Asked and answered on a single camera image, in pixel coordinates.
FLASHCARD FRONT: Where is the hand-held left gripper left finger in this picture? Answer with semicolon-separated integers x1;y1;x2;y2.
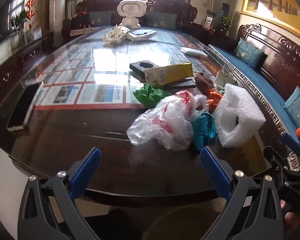
17;147;102;240

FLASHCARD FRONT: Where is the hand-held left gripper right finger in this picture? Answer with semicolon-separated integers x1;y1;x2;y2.
200;146;284;240

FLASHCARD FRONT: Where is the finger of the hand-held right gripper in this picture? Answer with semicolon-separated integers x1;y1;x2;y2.
281;133;300;155

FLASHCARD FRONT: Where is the teal plastic bag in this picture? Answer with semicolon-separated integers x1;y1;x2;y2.
190;112;218;150

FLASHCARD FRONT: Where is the yellow waste bin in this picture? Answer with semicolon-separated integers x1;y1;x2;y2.
141;206;222;240

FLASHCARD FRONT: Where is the white foam packing piece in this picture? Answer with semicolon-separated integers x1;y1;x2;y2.
212;83;267;148

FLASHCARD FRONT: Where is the clear plastic bag red print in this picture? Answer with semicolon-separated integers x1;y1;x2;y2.
126;90;209;152

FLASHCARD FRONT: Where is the orange plastic bag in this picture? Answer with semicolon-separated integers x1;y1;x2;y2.
206;89;224;112

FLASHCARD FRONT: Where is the brown wrapper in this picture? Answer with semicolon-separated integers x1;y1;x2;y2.
194;72;215;94

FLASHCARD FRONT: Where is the yellow cardboard box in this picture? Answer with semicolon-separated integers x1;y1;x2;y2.
144;62;194;87

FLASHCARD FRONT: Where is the person's right hand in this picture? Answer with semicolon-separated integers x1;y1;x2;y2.
280;200;300;230

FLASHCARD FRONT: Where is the blue embroidered cushion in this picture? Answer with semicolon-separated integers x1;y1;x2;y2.
234;38;265;68
284;86;300;133

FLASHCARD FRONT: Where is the wooden sofa with blue seat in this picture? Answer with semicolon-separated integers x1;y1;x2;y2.
207;24;300;170

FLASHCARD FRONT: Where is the black rectangular tray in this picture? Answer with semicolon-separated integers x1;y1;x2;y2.
6;81;44;132

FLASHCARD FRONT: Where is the black foam pad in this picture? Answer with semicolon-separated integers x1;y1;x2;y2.
164;77;197;89

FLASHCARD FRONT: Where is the dark carved wooden cabinet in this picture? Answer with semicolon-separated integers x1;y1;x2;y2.
0;31;55;105

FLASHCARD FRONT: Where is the dark wooden corner table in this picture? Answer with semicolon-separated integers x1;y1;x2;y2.
190;22;238;47

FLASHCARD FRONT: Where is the small potted green plant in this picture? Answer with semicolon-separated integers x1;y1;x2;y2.
219;15;234;35

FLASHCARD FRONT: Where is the gold framed tree painting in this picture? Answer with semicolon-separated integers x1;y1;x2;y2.
240;0;300;39

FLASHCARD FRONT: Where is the teal embroidered cushion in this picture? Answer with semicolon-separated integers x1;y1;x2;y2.
87;11;113;27
146;11;178;30

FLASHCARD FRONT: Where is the white standing air conditioner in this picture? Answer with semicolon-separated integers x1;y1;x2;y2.
49;0;68;48

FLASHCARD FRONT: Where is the tall leafy potted plant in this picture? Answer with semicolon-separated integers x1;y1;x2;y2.
11;10;28;40

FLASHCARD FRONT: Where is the dark carved wooden sofa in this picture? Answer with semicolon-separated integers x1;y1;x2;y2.
61;0;198;38

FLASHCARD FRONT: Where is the white robot toy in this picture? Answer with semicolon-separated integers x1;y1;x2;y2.
117;0;147;29

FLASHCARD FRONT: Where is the red knot hanging decoration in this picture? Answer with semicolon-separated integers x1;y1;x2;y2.
26;0;38;28

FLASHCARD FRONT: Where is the black foam square frame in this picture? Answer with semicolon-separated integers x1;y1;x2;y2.
129;60;160;74

